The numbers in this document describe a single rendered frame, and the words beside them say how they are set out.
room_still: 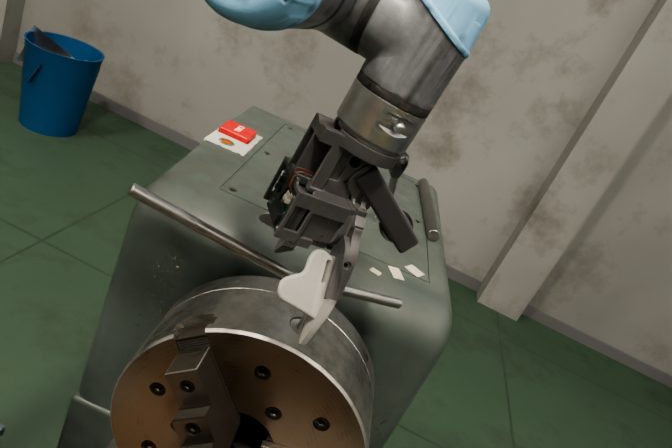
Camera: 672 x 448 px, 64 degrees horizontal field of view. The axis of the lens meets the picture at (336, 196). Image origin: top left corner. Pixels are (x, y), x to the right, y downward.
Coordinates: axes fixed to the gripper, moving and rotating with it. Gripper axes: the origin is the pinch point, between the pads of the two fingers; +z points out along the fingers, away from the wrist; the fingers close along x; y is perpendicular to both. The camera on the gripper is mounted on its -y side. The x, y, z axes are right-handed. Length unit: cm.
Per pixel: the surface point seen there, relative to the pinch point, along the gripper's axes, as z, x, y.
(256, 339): 5.1, 2.2, 2.3
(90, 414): 45.3, -18.0, 9.6
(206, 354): 9.0, 1.7, 6.4
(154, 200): -6.9, 0.5, 17.7
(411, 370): 9.3, -2.3, -24.3
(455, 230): 84, -230, -224
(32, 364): 135, -106, 12
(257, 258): -3.8, 0.5, 6.1
